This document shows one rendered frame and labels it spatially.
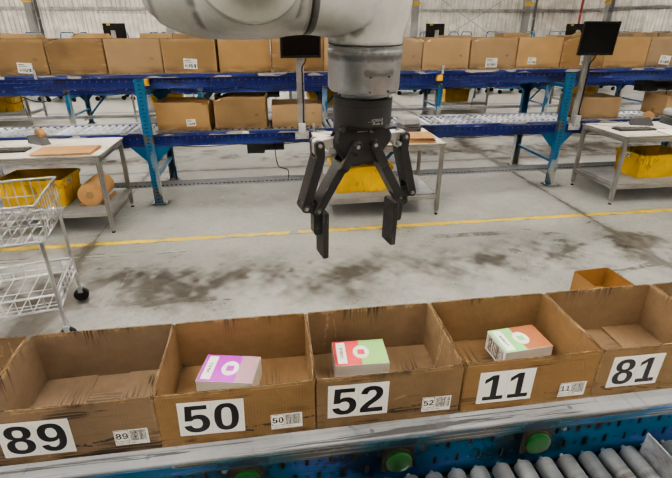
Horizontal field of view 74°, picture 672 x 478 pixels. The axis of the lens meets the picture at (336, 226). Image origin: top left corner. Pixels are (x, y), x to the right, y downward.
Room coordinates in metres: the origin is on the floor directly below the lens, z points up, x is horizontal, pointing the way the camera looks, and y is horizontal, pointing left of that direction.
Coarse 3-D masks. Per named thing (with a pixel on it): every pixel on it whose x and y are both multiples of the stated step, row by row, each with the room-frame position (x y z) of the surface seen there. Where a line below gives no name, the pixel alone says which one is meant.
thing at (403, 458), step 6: (390, 456) 0.81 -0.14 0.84; (396, 456) 0.81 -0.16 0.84; (402, 456) 0.81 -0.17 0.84; (408, 456) 0.81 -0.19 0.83; (390, 462) 0.81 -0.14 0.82; (396, 462) 0.81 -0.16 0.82; (402, 462) 0.81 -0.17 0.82; (408, 462) 0.81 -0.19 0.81; (390, 468) 0.81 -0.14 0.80; (396, 468) 0.81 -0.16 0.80; (402, 468) 0.81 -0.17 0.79
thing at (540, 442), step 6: (534, 438) 0.87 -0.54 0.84; (540, 438) 0.86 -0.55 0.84; (546, 438) 0.87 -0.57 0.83; (528, 444) 0.86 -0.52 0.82; (534, 444) 0.86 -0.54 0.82; (540, 444) 0.86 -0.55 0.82; (546, 444) 0.87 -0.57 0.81; (528, 450) 0.86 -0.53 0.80; (534, 450) 0.86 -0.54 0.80; (540, 450) 0.86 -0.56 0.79
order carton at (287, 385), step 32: (224, 320) 1.11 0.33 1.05; (256, 320) 1.12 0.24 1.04; (288, 320) 1.13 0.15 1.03; (192, 352) 1.09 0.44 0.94; (224, 352) 1.10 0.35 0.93; (256, 352) 1.12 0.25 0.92; (288, 352) 1.13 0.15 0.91; (160, 384) 0.87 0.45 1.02; (192, 384) 1.01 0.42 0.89; (288, 384) 0.85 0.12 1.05; (160, 416) 0.80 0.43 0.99; (256, 416) 0.83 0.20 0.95
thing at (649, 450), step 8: (648, 440) 0.90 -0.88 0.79; (656, 440) 0.88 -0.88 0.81; (648, 448) 0.89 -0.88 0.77; (656, 448) 0.87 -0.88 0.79; (648, 456) 0.88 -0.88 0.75; (656, 456) 0.86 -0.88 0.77; (664, 456) 0.84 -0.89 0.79; (656, 464) 0.85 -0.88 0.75; (664, 464) 0.84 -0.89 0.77; (664, 472) 0.83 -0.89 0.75
